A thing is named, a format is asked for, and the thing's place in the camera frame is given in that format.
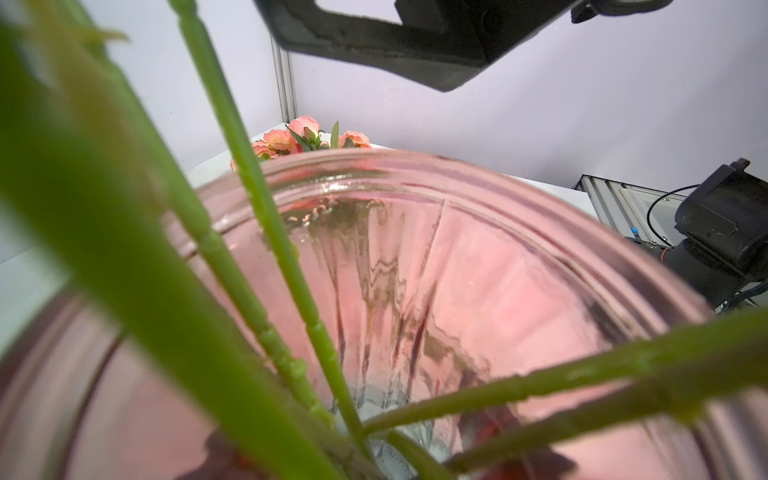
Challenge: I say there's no aluminium front rail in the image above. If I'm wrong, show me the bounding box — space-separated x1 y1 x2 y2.
575 175 694 247

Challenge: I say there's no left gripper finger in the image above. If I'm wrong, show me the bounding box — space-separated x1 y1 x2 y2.
255 0 668 92

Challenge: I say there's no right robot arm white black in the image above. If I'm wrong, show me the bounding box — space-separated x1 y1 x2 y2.
643 158 767 313

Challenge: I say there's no orange pink peony stem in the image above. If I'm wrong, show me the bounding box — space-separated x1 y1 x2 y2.
222 116 372 173

